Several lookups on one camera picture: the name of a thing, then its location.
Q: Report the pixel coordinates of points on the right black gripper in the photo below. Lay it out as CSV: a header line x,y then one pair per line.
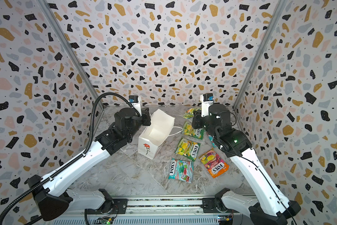
x,y
198,121

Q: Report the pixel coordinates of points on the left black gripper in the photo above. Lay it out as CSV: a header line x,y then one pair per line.
x,y
145,112

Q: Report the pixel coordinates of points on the green lemon candy packet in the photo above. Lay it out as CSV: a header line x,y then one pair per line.
x,y
188,148
190,131

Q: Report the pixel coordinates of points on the white floral paper bag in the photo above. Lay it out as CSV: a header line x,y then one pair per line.
x,y
153,137

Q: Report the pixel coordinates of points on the orange snack packet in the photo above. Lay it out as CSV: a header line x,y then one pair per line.
x,y
214,164

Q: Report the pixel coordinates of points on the teal mint blossom candy packet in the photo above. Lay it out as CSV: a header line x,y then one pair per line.
x,y
212,141

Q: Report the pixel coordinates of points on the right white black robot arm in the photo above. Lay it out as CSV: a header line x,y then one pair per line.
x,y
271,207

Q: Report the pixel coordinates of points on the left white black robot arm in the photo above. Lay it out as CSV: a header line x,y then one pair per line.
x,y
54,198

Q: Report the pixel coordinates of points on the right small circuit board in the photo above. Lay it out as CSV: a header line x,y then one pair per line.
x,y
225,220

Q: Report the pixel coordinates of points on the small circuit board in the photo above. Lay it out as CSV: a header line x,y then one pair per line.
x,y
105,221
225,220

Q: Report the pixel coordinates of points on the left small circuit board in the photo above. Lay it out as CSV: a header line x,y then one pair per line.
x,y
105,221

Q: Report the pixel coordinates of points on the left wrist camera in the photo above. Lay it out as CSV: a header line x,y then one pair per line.
x,y
135,100

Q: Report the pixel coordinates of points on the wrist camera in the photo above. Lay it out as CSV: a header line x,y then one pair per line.
x,y
206,101
135,100

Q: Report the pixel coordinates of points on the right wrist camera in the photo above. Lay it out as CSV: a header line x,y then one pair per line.
x,y
206,101

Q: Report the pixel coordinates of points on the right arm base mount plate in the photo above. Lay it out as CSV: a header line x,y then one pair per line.
x,y
215,205

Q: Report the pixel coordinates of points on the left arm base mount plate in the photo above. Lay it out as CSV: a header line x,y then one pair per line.
x,y
114,207

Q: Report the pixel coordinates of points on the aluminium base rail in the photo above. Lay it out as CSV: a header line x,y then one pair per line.
x,y
156,210

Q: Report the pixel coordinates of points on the right corner aluminium post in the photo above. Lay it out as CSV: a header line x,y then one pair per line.
x,y
271,26

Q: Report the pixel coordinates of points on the corner aluminium post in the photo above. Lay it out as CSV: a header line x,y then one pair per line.
x,y
47,12
271,26

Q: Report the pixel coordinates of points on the left corner aluminium post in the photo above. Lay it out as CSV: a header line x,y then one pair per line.
x,y
47,12

